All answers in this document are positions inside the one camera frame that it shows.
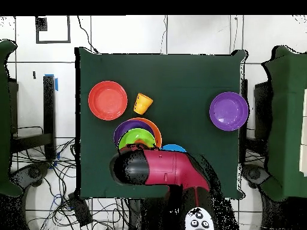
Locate orange cup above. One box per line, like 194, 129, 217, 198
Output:
133, 92, 154, 115

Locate blue bowl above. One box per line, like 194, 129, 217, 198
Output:
159, 144, 187, 153

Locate large orange bowl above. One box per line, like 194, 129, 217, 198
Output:
130, 117, 163, 149

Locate red shallow bowl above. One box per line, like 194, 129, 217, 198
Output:
88, 80, 128, 120

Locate green cloth side table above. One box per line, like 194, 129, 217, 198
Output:
0, 39, 23, 197
260, 45, 307, 202

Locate black metal stand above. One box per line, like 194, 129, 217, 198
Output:
10, 75, 56, 160

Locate red cup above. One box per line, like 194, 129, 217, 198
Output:
133, 138, 151, 147

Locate dark green tablecloth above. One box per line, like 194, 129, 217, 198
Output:
75, 47, 248, 201

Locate black power brick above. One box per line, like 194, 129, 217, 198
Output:
68, 191, 94, 227

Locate black pedestal leg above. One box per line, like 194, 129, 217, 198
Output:
10, 162, 51, 187
242, 164, 272, 189

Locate blue tape strip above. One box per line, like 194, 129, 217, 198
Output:
44, 74, 59, 92

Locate black floor cable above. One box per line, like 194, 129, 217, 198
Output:
77, 16, 99, 54

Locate white box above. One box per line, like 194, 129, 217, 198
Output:
298, 88, 307, 177

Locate green bowl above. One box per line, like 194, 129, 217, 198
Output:
118, 128, 156, 150

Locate tangled floor cables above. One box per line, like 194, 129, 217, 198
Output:
10, 138, 130, 230

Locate purple bowl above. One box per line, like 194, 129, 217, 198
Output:
209, 91, 249, 132
113, 119, 155, 150

